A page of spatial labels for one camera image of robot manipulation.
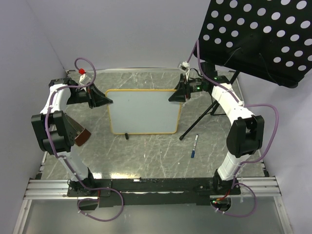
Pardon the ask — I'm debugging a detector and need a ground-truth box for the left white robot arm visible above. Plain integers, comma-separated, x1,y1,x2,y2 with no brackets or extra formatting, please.
31,78,113,196

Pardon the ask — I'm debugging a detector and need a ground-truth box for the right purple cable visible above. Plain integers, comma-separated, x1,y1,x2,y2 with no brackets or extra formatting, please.
187,40,280,217

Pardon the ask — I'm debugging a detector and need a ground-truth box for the blue whiteboard marker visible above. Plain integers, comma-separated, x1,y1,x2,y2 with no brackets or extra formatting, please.
191,134,199,158

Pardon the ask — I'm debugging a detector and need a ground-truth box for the yellow framed whiteboard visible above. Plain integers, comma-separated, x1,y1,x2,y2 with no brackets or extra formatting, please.
105,89,182,135

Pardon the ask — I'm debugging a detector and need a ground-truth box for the black perforated music stand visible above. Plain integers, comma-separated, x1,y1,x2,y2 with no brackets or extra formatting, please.
179,0,312,141

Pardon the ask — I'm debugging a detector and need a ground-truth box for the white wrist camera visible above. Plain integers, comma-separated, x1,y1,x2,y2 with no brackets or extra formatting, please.
78,68,93,86
178,61,190,74

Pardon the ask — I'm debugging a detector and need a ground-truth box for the black base crossbar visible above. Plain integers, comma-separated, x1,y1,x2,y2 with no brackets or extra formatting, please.
67,177,241,208

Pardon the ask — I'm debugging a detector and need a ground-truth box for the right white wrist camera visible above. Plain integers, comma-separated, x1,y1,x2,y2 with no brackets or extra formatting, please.
178,61,190,74

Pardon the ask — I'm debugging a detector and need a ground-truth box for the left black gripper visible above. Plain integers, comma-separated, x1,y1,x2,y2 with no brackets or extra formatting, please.
66,82,113,109

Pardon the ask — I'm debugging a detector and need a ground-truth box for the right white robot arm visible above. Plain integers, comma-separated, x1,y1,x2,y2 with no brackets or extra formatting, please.
168,62,264,194

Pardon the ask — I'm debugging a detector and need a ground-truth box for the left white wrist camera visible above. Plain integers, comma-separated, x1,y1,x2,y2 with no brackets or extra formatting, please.
78,68,93,86

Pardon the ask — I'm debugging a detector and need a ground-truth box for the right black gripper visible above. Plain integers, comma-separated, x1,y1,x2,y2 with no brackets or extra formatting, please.
168,74,205,103

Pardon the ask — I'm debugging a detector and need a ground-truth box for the brown whiteboard eraser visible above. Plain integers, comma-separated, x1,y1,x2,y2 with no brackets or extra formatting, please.
65,114,91,147

